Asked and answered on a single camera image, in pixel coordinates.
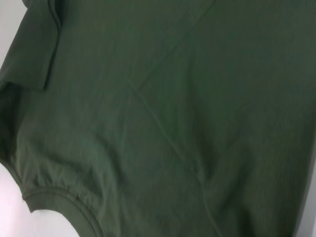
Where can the dark green shirt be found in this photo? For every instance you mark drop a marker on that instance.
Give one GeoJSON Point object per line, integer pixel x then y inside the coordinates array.
{"type": "Point", "coordinates": [160, 111]}

